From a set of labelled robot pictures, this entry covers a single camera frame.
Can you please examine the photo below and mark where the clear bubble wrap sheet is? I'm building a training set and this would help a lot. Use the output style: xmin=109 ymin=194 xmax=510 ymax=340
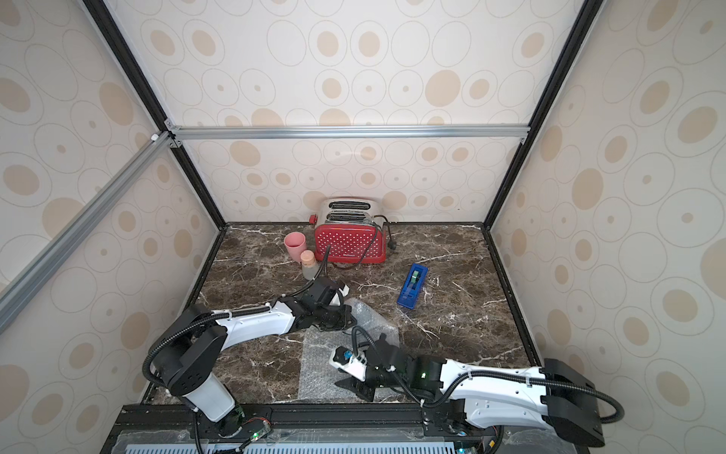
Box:
xmin=297 ymin=299 xmax=401 ymax=402

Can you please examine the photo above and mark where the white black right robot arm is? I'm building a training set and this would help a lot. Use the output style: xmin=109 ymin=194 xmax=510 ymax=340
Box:
xmin=329 ymin=327 xmax=625 ymax=448

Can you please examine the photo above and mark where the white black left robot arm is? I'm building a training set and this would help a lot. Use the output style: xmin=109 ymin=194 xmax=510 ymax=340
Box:
xmin=142 ymin=296 xmax=357 ymax=423

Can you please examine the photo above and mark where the small bottle with peach cap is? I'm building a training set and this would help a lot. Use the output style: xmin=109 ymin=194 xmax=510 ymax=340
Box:
xmin=300 ymin=250 xmax=320 ymax=281

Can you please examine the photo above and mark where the pink plastic cup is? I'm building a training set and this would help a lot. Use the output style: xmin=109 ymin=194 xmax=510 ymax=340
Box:
xmin=284 ymin=232 xmax=307 ymax=263

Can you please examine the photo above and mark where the blue tape dispenser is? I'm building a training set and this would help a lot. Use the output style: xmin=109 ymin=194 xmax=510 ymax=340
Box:
xmin=397 ymin=264 xmax=428 ymax=309

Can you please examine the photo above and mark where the red polka dot toaster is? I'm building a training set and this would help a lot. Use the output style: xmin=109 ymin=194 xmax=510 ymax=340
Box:
xmin=310 ymin=197 xmax=387 ymax=265

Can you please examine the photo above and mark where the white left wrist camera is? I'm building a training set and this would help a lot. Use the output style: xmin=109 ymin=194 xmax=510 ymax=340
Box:
xmin=331 ymin=284 xmax=350 ymax=306

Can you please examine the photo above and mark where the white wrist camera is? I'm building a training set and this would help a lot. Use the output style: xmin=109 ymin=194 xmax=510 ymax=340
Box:
xmin=329 ymin=346 xmax=367 ymax=382
xmin=331 ymin=284 xmax=350 ymax=306

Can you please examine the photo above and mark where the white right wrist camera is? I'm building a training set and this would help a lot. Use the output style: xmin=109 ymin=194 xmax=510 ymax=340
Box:
xmin=329 ymin=346 xmax=367 ymax=382

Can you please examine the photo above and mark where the black toaster power cable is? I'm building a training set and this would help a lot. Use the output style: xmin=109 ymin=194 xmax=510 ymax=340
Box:
xmin=328 ymin=214 xmax=398 ymax=271

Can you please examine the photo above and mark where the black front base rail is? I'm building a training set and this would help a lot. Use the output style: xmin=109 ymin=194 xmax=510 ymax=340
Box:
xmin=101 ymin=401 xmax=591 ymax=454

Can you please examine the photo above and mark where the horizontal aluminium frame bar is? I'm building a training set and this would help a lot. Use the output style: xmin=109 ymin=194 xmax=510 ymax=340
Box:
xmin=171 ymin=124 xmax=529 ymax=140

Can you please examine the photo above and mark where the left slanted aluminium frame bar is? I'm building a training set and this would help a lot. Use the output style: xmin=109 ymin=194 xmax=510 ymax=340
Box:
xmin=1 ymin=132 xmax=172 ymax=331

